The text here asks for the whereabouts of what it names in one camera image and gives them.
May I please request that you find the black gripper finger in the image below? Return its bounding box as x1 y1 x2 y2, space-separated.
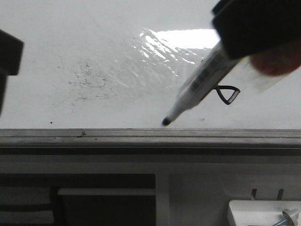
0 30 24 112
212 0 301 59

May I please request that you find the white whiteboard marker pen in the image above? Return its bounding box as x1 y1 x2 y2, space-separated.
161 42 241 126

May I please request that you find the red round magnet taped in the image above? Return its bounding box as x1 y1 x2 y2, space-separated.
250 41 301 76

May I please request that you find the white whiteboard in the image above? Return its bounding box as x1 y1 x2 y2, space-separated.
0 0 301 130

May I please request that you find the grey aluminium marker tray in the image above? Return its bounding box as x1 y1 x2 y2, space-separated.
0 129 301 149

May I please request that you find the white clamp block with screw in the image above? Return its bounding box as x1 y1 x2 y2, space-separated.
228 200 301 226

